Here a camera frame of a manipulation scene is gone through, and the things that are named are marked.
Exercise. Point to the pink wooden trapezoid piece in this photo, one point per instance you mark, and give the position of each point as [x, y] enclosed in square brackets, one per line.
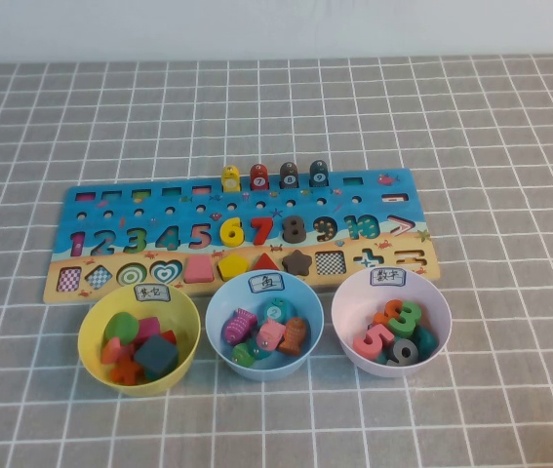
[199, 270]

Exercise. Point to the red wooden triangle piece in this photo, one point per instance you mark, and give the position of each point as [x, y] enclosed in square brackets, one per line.
[266, 265]

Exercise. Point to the brown wooden star piece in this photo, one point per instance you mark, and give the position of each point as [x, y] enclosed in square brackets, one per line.
[297, 263]

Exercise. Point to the blue wooden number puzzle board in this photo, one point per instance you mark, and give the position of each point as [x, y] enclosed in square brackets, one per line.
[305, 207]

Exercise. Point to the yellow wooden pentagon piece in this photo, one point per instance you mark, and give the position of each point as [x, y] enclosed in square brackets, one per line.
[233, 267]

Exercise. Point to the light blue plastic bowl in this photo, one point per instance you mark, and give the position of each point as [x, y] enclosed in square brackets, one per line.
[227, 302]

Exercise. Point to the pale pink plastic bowl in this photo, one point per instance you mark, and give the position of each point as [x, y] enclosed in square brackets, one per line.
[354, 302]

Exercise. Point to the yellow plastic bowl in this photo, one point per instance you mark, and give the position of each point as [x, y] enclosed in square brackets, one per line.
[181, 312]

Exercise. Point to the small red wooden shape piece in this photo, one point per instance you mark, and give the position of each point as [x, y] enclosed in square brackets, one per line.
[169, 336]

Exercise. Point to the magenta wooden shape piece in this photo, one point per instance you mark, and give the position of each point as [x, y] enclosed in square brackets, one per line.
[148, 327]

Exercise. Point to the dark teal wooden square piece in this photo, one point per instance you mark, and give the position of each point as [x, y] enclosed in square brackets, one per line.
[156, 356]

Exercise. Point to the green round wooden piece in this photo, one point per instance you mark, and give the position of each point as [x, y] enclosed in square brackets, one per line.
[120, 327]

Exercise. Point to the small teal wooden shape piece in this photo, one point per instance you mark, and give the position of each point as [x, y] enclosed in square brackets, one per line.
[151, 377]

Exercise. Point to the salmon orange wooden shape piece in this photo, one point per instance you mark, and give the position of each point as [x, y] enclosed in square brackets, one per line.
[112, 350]

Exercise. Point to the orange wooden cross piece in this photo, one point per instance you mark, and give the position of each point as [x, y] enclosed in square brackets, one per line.
[125, 370]

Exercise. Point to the red wooden number seven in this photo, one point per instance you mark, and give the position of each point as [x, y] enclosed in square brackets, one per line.
[262, 234]

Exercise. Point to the brown wooden number eight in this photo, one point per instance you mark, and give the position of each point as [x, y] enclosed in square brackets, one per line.
[294, 229]

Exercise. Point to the yellow wooden number six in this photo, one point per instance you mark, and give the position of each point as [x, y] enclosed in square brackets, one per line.
[227, 235]

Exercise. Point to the white handwritten paper label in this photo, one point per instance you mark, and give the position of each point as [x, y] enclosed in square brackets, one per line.
[387, 276]
[267, 283]
[151, 293]

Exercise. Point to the red wooden fish peg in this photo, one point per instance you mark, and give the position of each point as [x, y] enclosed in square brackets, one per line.
[259, 178]

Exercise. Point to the brown wooden fish peg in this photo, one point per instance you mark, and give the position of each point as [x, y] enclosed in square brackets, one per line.
[288, 176]

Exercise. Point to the yellow wooden fish peg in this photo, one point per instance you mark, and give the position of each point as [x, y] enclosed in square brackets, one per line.
[229, 179]

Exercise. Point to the dark blue wooden fish peg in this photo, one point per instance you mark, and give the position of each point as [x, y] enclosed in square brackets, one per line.
[319, 174]

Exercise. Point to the teal wooden fish number two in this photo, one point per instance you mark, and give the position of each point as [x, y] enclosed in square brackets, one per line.
[274, 312]

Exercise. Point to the pink wooden fish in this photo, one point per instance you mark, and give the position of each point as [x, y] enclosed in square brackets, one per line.
[270, 334]

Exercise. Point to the magenta striped wooden fish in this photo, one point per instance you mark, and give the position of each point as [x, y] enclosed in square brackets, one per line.
[237, 327]

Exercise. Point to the orange wooden fish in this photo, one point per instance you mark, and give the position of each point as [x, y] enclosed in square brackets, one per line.
[293, 336]

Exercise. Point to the dark teal wooden fish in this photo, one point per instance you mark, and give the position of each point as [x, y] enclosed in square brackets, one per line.
[268, 354]

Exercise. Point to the green wooden fish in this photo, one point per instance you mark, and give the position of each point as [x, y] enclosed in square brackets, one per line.
[244, 355]

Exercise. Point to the orange wooden number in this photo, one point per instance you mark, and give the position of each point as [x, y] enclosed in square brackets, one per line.
[388, 311]

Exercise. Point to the pink wooden number five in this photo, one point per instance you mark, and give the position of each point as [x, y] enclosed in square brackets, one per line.
[371, 341]

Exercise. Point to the green wooden number three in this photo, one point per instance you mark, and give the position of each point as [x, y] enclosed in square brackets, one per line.
[410, 317]

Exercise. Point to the small teal wooden number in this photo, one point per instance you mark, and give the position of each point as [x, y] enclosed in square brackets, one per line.
[381, 360]

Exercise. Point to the grey wooden number nine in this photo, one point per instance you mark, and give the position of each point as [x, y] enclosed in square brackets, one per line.
[415, 352]

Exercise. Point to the large teal wooden number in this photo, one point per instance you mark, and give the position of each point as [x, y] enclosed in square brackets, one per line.
[426, 339]

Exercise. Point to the grey checked tablecloth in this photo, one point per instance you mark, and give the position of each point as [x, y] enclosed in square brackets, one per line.
[500, 146]

